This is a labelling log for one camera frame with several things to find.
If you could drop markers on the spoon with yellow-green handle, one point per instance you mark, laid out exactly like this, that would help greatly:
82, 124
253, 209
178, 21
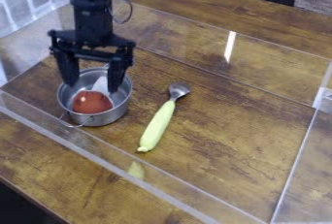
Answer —
158, 124

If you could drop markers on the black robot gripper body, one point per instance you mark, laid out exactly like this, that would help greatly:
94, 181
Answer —
91, 39

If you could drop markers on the clear acrylic enclosure wall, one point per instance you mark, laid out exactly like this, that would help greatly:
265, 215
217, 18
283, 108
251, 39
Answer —
244, 157

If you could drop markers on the small silver pot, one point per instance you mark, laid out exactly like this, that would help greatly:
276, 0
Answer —
75, 119

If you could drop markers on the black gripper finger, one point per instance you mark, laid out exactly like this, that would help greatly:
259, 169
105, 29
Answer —
118, 65
68, 66

